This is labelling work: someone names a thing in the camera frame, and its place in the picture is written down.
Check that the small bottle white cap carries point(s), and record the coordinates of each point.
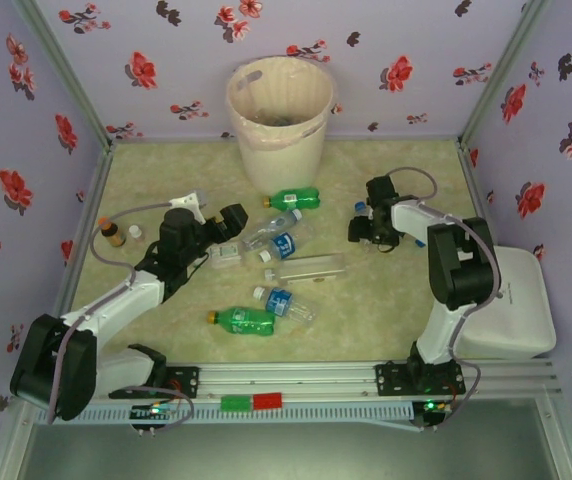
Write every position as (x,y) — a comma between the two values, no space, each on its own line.
(136,234)

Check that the green block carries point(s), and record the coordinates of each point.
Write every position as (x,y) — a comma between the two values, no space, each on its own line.
(236,402)

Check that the white plastic case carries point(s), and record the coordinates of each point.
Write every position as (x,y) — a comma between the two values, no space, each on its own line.
(511,310)

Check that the clear unlabelled bottle white cap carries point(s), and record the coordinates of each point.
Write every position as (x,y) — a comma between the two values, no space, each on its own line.
(271,230)

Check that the red block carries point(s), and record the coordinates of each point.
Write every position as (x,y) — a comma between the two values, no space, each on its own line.
(268,401)

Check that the pale pink plastic bin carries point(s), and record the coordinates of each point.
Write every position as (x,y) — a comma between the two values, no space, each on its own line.
(281,165)

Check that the aluminium side rail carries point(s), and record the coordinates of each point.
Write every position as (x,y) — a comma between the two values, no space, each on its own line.
(476,195)
(86,220)

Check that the small circuit board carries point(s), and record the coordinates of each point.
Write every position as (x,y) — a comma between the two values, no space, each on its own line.
(431,407)
(153,411)

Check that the green plastic bottle yellow cap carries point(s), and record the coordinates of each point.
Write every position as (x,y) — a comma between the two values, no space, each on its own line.
(246,321)
(298,198)

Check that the aluminium frame post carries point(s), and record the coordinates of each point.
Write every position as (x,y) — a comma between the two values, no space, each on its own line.
(61,65)
(506,65)

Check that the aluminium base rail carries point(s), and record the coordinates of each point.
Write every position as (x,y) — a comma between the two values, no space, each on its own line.
(291,380)

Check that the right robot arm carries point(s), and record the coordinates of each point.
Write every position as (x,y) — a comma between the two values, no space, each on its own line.
(446,330)

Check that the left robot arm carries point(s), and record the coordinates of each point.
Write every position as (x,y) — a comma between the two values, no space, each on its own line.
(116,305)

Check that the clear square plastic bottle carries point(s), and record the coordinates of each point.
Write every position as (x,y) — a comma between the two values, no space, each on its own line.
(311,269)

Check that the brown bottle orange cap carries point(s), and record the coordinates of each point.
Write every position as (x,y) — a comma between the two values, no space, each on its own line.
(113,235)

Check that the small clear plastic box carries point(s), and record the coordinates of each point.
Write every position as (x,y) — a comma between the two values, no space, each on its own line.
(227,256)

